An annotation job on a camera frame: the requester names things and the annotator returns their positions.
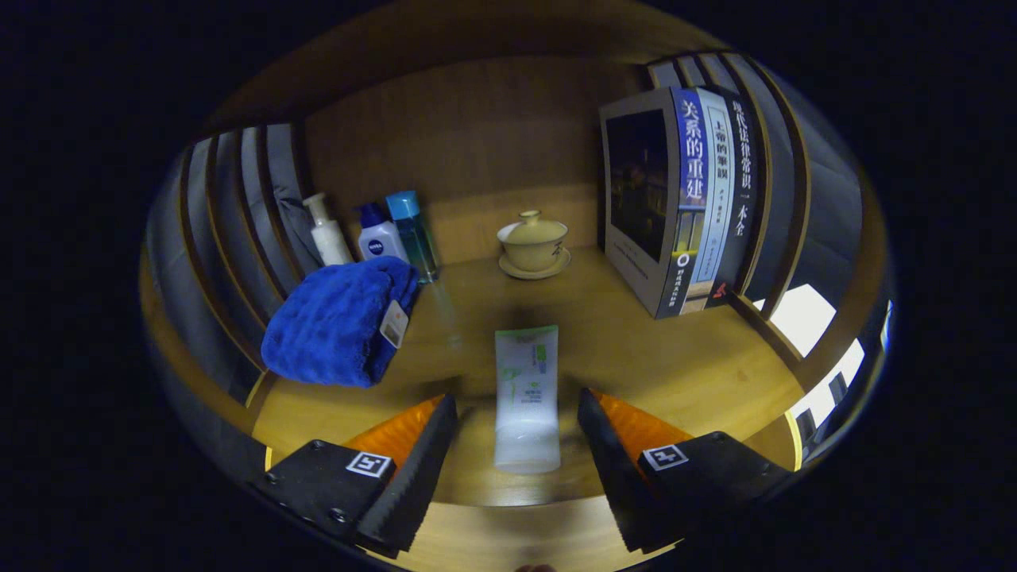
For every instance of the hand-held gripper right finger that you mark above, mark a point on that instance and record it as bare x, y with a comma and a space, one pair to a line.
612, 469

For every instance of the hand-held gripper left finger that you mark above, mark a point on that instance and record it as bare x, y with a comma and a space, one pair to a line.
421, 469

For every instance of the white squeeze tube green print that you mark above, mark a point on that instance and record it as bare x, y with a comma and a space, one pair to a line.
526, 397

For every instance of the wooden countertop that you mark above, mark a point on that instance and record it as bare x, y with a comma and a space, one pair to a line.
636, 357

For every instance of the wooden cabinet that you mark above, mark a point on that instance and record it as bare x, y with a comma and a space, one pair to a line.
477, 135

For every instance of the blue folded towel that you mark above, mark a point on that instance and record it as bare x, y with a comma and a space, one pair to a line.
334, 326

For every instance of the beige saucer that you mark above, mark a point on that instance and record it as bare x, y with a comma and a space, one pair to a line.
556, 268

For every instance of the white bottle blue cap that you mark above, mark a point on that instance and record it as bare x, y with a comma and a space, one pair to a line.
380, 240

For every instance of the teal transparent bottle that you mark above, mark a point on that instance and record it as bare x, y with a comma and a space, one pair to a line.
413, 234

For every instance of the beige lidded tea cup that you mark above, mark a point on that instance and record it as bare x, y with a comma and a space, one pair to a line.
532, 242

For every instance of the white pump bottle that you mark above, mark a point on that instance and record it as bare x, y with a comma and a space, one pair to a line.
330, 238

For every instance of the book with light blue spine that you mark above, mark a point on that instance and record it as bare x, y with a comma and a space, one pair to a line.
719, 183

